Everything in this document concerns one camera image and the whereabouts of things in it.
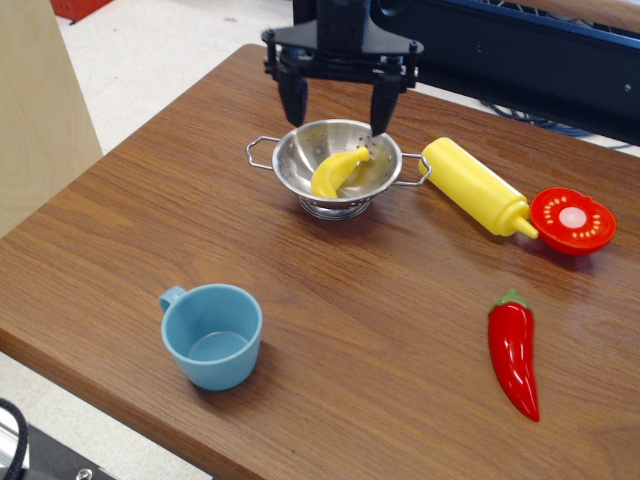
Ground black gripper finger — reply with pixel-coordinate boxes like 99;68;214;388
278;72;308;127
370;79;402;136

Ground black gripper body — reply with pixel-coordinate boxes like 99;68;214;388
262;1;424;91

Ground yellow toy banana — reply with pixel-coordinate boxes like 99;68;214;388
311;147;370;199

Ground yellow mustard squeeze bottle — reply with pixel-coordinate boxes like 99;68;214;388
419;137;539;239

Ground red toy tomato half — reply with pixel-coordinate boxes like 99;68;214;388
530;187;617;256

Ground red box on floor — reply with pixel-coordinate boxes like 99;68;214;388
51;0;111;22

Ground light wooden panel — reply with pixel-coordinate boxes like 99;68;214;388
1;1;103;234

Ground light blue plastic cup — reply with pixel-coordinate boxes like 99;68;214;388
159;284;263;391

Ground red toy chili pepper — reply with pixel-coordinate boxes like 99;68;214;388
488;290;540;422

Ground blue cables behind table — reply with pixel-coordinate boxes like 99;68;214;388
479;99;634;151

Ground black metal frame rail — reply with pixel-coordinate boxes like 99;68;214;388
369;1;639;144

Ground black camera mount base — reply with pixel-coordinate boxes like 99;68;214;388
1;411;114;480

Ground black braided cable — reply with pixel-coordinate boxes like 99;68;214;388
0;398;30;480

